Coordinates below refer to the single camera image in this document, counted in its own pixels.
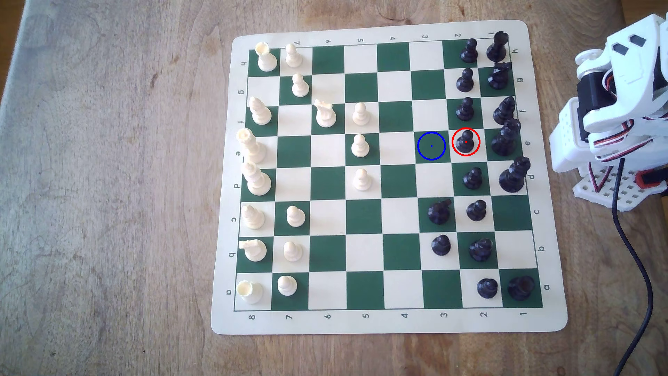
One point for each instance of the black queen chess piece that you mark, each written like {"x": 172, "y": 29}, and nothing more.
{"x": 511, "y": 180}

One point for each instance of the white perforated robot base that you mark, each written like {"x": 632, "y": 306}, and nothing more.
{"x": 595, "y": 189}

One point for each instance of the white bishop chess piece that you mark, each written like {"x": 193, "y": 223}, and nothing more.
{"x": 253, "y": 218}
{"x": 261, "y": 114}

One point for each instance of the black pawn chess piece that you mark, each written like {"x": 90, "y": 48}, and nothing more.
{"x": 464, "y": 110}
{"x": 473, "y": 180}
{"x": 476, "y": 211}
{"x": 469, "y": 54}
{"x": 488, "y": 289}
{"x": 464, "y": 82}
{"x": 464, "y": 145}
{"x": 441, "y": 246}

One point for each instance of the black king chess piece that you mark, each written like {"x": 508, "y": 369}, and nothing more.
{"x": 503, "y": 142}

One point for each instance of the white pawn chess piece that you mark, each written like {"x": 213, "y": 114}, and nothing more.
{"x": 294, "y": 57}
{"x": 293, "y": 252}
{"x": 296, "y": 217}
{"x": 300, "y": 87}
{"x": 359, "y": 148}
{"x": 362, "y": 181}
{"x": 360, "y": 116}
{"x": 286, "y": 286}

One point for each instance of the white king chess piece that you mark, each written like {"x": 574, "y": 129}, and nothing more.
{"x": 253, "y": 151}

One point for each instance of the white queen chess piece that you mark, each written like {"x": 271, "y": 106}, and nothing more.
{"x": 258, "y": 183}

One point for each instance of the black rook chess piece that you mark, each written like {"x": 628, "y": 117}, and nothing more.
{"x": 496, "y": 51}
{"x": 521, "y": 288}

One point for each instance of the black knight chess piece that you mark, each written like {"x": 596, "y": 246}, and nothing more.
{"x": 499, "y": 78}
{"x": 438, "y": 213}

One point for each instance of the white rook chess piece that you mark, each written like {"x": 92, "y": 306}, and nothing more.
{"x": 267, "y": 61}
{"x": 251, "y": 293}

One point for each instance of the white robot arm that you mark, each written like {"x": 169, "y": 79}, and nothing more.
{"x": 642, "y": 68}

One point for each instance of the green and cream chess mat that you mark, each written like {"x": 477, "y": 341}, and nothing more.
{"x": 329, "y": 183}

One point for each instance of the black bishop chess piece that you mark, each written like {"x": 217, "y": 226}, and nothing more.
{"x": 503, "y": 114}
{"x": 480, "y": 251}

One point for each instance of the white knight chess piece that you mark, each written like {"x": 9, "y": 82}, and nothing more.
{"x": 325, "y": 117}
{"x": 255, "y": 251}

